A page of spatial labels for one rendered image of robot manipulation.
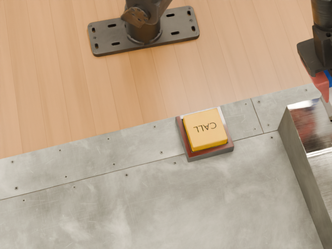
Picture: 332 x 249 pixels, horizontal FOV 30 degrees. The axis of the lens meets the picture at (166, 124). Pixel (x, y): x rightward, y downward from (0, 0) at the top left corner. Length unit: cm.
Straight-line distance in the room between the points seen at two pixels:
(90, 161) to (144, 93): 16
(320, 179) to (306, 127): 9
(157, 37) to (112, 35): 8
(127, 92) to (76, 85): 9
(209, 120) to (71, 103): 25
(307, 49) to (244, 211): 28
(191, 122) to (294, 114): 17
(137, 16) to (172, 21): 13
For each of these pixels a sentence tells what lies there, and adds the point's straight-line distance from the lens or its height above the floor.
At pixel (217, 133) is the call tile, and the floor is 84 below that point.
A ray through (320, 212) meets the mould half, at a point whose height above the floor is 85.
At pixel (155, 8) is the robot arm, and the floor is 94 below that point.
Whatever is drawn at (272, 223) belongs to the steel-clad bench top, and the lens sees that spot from 102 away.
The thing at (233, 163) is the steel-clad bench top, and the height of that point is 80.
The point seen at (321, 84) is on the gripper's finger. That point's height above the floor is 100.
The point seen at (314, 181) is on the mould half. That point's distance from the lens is 97.
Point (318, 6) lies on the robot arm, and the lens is 84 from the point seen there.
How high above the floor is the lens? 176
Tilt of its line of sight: 65 degrees down
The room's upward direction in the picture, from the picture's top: straight up
